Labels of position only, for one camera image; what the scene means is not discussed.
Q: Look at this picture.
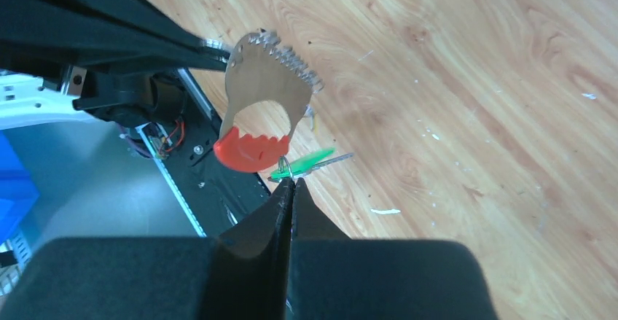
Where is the blue bin on floor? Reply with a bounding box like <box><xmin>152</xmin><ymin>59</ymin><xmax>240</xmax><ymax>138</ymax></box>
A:
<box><xmin>1</xmin><ymin>133</ymin><xmax>39</xmax><ymax>243</ymax></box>

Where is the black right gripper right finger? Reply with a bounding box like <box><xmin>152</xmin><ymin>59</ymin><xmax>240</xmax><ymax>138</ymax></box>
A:
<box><xmin>291</xmin><ymin>180</ymin><xmax>498</xmax><ymax>319</ymax></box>

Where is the small white scrap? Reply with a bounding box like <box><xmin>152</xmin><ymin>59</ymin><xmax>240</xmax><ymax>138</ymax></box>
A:
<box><xmin>370</xmin><ymin>208</ymin><xmax>401</xmax><ymax>215</ymax></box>

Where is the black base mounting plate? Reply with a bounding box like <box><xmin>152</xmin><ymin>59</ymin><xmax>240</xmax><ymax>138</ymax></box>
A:
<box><xmin>136</xmin><ymin>69</ymin><xmax>270</xmax><ymax>237</ymax></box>

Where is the metal keyring plate with spring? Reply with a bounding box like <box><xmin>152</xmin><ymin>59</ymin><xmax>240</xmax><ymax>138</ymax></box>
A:
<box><xmin>213</xmin><ymin>31</ymin><xmax>324</xmax><ymax>173</ymax></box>

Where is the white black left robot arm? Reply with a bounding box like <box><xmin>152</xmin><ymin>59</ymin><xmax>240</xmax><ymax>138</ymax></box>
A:
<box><xmin>1</xmin><ymin>0</ymin><xmax>230</xmax><ymax>127</ymax></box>

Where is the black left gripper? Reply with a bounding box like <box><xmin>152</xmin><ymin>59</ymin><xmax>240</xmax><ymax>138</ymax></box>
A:
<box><xmin>1</xmin><ymin>0</ymin><xmax>230</xmax><ymax>113</ymax></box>

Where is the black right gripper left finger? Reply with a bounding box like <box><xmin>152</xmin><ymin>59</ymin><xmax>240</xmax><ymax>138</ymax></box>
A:
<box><xmin>1</xmin><ymin>179</ymin><xmax>295</xmax><ymax>319</ymax></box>

